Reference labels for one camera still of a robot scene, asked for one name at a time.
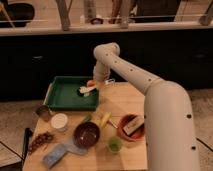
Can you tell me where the wooden block eraser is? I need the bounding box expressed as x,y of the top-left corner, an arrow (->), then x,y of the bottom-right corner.
123,116 -> 144,135

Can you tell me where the small metal cup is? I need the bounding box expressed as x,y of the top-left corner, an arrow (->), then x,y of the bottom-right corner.
36,105 -> 51,122

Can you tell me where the yellow banana toy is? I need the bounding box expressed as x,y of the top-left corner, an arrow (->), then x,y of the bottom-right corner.
99,112 -> 111,129

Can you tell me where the dark maroon bowl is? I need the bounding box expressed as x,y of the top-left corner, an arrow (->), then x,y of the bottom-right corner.
73,122 -> 100,149

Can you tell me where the green plastic tray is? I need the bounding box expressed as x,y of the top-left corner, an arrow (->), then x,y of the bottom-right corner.
45,76 -> 99,111

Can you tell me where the terracotta orange bowl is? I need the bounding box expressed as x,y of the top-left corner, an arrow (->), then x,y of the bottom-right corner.
117,114 -> 144,142

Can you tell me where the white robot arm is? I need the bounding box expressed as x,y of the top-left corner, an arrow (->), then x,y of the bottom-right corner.
93,43 -> 201,171

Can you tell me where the white dish brush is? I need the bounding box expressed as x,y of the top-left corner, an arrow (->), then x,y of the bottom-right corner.
77,79 -> 116,98

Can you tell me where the white round container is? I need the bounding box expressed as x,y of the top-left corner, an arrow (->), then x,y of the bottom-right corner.
50,113 -> 68,132

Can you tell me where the green plastic cup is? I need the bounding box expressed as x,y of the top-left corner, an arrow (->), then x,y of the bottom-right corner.
107,136 -> 122,154

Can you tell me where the orange ball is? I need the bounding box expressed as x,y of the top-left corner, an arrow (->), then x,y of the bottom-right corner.
86,80 -> 95,87

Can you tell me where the green vegetable toy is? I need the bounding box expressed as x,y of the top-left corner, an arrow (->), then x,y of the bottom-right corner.
82,115 -> 92,123

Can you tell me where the brown dried chili bunch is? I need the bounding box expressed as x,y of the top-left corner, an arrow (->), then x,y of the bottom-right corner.
28,132 -> 54,154

